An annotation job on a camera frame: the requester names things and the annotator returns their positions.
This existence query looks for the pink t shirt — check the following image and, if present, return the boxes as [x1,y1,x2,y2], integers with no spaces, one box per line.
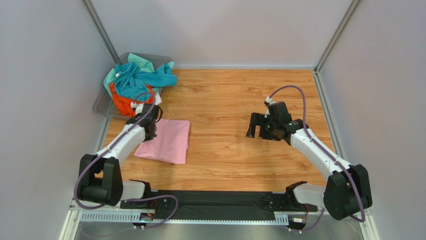
[134,119,191,165]

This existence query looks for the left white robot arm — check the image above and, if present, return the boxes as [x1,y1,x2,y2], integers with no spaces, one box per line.
[73,103,163,210]

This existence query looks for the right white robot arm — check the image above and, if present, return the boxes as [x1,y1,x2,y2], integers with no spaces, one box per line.
[246,101,373,220]

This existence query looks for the white t shirt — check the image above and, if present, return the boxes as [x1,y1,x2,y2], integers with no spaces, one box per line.
[153,92,163,106]

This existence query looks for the orange t shirt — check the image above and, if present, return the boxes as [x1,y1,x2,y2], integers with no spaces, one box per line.
[109,83,154,118]

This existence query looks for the teal blue t shirt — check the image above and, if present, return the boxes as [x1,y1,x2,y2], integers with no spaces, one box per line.
[114,61,178,100]

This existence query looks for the mint green t shirt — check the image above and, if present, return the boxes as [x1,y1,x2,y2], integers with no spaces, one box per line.
[103,53,159,97]

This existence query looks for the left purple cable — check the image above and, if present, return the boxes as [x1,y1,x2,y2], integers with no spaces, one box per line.
[73,91,179,230]

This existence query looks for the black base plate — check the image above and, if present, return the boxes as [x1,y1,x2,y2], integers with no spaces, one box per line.
[120,190,317,221]

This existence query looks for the aluminium frame rail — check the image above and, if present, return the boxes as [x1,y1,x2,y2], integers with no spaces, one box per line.
[60,202,379,240]

